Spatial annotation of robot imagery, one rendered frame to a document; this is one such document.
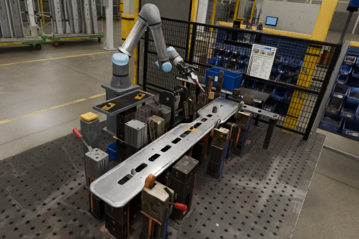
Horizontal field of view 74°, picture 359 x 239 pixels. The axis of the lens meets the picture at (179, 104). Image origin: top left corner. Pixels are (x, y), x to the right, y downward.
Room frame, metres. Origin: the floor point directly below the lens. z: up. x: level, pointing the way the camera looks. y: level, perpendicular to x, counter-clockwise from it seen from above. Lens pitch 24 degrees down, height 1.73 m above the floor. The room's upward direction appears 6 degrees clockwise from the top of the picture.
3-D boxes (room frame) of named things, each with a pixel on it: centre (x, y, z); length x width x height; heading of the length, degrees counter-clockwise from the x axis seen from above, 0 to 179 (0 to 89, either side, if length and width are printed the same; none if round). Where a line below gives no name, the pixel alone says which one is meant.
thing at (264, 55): (2.14, -0.69, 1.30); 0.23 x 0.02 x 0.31; 60
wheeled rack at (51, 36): (8.39, 3.99, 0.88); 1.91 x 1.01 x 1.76; 148
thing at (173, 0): (4.06, 0.41, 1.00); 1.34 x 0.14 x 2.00; 56
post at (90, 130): (1.05, 0.45, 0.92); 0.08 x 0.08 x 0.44; 60
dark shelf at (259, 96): (2.18, -0.37, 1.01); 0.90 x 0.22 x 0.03; 60
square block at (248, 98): (1.88, -0.57, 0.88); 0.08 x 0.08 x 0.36; 60
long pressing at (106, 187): (1.28, -0.09, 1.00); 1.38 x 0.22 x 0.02; 150
